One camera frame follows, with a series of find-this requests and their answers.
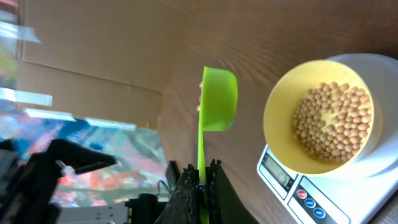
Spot green plastic measuring scoop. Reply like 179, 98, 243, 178
197, 67, 238, 223

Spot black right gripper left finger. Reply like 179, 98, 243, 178
155, 164, 203, 224

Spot yellow plastic bowl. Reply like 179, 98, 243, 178
263, 60, 382, 176

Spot colourful foil bag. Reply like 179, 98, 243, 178
1, 1, 166, 207

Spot brown cardboard panel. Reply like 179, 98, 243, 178
17, 0, 190, 128

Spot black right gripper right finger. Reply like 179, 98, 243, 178
206, 159, 259, 224

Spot soybeans in yellow bowl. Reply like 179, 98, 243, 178
292, 82, 373, 164

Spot white digital kitchen scale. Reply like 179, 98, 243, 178
257, 54, 397, 223

